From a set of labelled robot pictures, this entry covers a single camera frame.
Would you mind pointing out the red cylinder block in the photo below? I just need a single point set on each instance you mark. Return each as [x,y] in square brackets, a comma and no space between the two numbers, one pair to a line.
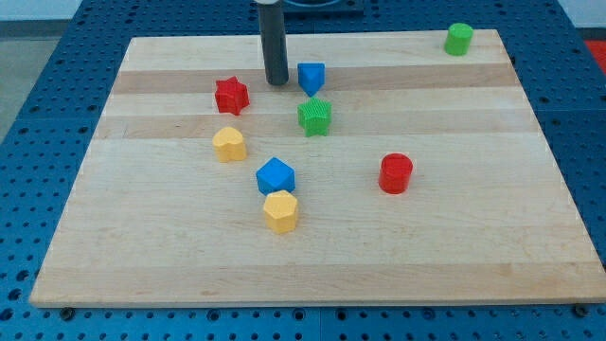
[395,173]

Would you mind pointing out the green star block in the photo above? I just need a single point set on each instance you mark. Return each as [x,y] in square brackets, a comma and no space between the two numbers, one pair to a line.
[314,116]

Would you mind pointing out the blue triangle block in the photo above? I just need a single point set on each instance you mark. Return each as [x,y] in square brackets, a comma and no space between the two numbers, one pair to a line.
[311,77]

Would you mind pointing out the light wooden board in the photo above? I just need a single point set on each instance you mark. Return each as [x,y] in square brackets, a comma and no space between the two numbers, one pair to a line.
[155,220]

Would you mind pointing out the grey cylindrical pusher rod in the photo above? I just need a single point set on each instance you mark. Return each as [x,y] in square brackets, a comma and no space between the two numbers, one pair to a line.
[273,41]

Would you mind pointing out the yellow hexagon block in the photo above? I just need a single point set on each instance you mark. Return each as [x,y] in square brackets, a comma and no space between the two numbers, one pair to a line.
[280,210]

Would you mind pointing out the green cylinder block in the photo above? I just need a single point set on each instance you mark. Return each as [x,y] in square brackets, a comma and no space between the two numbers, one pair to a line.
[458,40]

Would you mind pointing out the red star block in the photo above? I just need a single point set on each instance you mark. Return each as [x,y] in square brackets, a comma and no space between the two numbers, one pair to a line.
[231,96]

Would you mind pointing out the yellow heart block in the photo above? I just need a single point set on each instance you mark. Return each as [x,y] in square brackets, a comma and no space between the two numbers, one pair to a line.
[229,145]

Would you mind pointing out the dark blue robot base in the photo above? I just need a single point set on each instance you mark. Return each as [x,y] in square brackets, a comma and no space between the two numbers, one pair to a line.
[323,6]

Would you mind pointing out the blue cube block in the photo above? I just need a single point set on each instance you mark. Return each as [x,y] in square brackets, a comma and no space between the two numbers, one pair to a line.
[275,175]

